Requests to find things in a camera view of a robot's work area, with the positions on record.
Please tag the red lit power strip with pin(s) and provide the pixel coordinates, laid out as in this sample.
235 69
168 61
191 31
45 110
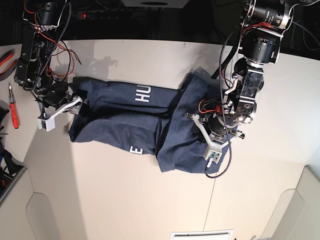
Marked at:
118 14

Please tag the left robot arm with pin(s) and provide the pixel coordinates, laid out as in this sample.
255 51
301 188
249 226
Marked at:
262 27

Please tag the orange handled screwdriver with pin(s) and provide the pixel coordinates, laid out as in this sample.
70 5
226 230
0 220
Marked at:
14 116

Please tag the blue t-shirt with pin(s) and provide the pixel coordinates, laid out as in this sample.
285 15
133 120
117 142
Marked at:
144 119

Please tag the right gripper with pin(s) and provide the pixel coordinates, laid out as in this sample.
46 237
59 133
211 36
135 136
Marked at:
58 94

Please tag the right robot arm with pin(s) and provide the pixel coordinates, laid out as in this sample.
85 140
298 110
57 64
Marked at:
46 21

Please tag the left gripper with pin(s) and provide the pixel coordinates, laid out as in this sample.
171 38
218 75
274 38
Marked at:
215 124

